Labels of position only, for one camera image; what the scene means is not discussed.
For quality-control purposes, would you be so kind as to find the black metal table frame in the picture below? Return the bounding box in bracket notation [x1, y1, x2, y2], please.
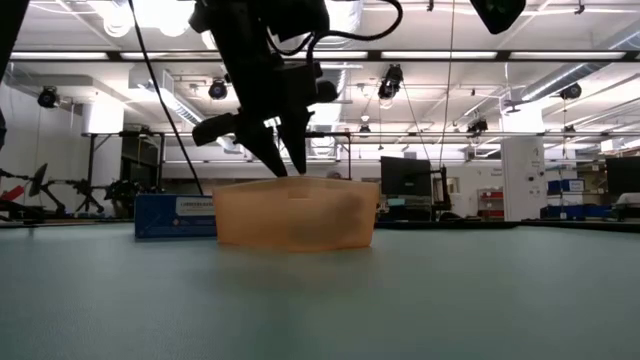
[0, 217, 640, 234]

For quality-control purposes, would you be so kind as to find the blue cardboard product box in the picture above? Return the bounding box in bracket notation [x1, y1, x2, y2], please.
[133, 193, 219, 240]

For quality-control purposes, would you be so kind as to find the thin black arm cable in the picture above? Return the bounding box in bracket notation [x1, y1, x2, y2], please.
[127, 0, 205, 197]

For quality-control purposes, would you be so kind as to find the translucent orange plastic bin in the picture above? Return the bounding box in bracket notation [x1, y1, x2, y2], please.
[212, 175, 381, 254]

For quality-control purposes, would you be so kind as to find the silver ceiling air duct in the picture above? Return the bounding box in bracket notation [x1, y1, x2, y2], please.
[327, 0, 364, 101]

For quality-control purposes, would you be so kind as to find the shelf with blue bins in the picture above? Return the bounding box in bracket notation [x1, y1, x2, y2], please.
[539, 178, 614, 220]

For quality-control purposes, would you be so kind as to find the black metal rig frame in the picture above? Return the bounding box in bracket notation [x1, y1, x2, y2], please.
[84, 130, 167, 195]
[304, 131, 353, 181]

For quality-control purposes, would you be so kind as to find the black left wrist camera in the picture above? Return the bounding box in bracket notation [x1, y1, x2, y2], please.
[191, 112, 237, 148]

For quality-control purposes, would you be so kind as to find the thin hanging black cable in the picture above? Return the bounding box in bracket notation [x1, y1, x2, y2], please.
[438, 0, 457, 169]

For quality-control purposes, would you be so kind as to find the green table mat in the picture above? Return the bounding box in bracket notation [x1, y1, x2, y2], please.
[0, 222, 640, 360]

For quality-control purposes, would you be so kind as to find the shelf with red bins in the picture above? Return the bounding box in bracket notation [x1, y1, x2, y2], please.
[477, 187, 505, 220]

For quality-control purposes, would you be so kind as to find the white building pillar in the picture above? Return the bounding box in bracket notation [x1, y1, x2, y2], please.
[501, 135, 547, 222]

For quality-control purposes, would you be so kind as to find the black computer monitor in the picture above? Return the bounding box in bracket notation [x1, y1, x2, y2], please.
[606, 156, 640, 197]
[379, 156, 434, 199]

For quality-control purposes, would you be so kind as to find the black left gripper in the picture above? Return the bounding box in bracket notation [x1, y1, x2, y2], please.
[188, 0, 339, 178]

